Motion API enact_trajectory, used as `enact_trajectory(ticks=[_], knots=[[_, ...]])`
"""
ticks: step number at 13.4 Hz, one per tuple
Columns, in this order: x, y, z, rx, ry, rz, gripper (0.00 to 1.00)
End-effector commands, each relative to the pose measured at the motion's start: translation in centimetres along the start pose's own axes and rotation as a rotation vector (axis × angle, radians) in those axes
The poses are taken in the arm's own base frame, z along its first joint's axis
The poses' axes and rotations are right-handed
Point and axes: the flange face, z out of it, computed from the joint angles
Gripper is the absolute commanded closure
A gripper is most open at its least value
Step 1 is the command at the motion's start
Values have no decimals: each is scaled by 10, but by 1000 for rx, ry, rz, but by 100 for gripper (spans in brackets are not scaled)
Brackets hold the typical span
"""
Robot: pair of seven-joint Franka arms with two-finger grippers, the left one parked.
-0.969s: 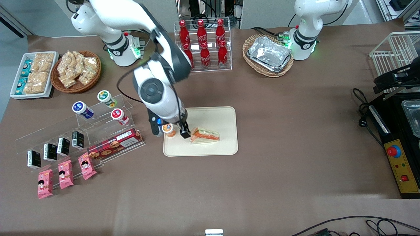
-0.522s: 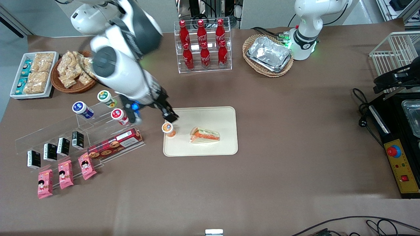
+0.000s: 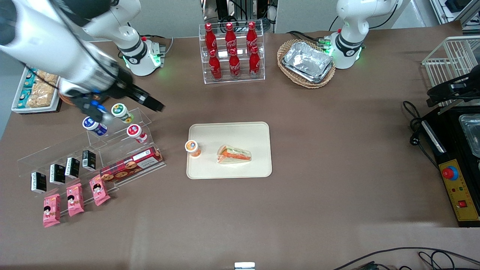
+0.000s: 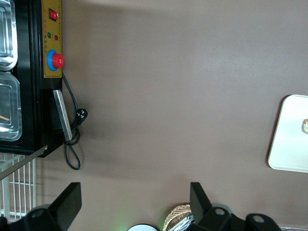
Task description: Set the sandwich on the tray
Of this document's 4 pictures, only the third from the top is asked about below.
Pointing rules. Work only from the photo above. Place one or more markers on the green lid snack cup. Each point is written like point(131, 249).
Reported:
point(120, 111)

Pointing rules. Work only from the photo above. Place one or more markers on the triangle sandwich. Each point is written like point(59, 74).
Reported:
point(234, 154)

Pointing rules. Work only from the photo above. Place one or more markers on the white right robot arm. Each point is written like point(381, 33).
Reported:
point(45, 41)

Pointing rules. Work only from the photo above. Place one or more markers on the blue lid snack cup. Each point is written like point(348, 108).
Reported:
point(93, 125)

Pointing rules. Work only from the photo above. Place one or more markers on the black equipment rack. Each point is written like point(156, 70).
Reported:
point(240, 11)

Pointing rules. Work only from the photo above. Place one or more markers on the orange lid snack cup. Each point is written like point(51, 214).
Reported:
point(192, 147)

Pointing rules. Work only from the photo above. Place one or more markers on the red lid snack cup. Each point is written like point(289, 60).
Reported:
point(135, 132)

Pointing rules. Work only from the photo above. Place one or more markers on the red plaid cookie box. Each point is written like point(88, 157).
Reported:
point(131, 165)

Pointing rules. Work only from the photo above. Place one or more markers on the light wicker foil basket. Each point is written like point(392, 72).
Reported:
point(300, 83)

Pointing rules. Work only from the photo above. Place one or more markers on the pink snack packet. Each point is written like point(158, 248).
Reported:
point(75, 200)
point(99, 190)
point(51, 210)

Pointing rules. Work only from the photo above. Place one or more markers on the red cola bottle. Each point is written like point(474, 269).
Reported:
point(215, 67)
point(210, 37)
point(255, 63)
point(230, 36)
point(252, 35)
point(234, 65)

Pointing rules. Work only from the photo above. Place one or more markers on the small silver metal block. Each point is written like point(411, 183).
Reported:
point(244, 266)

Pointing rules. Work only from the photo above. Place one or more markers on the white cracker tray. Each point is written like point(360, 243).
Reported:
point(17, 101)

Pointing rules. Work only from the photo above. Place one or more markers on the small black carton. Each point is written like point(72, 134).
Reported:
point(89, 160)
point(72, 167)
point(38, 182)
point(57, 174)

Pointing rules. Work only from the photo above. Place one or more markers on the aluminium frame shelf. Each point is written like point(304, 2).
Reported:
point(455, 11)

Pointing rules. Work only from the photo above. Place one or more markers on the steel machine tray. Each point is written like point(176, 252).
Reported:
point(472, 135)

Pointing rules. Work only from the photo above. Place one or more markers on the rice cracker pack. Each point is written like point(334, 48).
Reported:
point(40, 102)
point(43, 90)
point(48, 77)

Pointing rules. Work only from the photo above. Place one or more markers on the clear acrylic snack stand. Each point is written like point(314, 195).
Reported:
point(108, 150)

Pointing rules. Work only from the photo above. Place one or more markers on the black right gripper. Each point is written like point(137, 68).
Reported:
point(124, 87)

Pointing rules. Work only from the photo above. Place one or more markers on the brown wicker cracker basket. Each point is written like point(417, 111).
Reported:
point(65, 100)

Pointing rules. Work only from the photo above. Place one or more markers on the yellow control panel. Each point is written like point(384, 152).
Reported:
point(463, 191)

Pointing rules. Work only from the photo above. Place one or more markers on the stacked aluminium foil trays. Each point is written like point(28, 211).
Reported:
point(307, 62)

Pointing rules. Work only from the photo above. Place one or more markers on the black sealing machine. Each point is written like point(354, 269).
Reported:
point(450, 127)

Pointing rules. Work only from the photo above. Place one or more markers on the clear acrylic bottle stand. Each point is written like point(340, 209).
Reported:
point(225, 80)

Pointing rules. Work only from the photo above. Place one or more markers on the dark board under tray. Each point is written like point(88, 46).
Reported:
point(56, 111)

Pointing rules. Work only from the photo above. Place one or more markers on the red emergency stop button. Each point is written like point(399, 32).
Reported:
point(449, 173)

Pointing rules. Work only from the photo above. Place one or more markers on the teal snack packet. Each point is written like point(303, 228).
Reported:
point(30, 79)
point(25, 98)

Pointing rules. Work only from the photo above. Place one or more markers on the cream plastic tray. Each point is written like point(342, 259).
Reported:
point(240, 133)

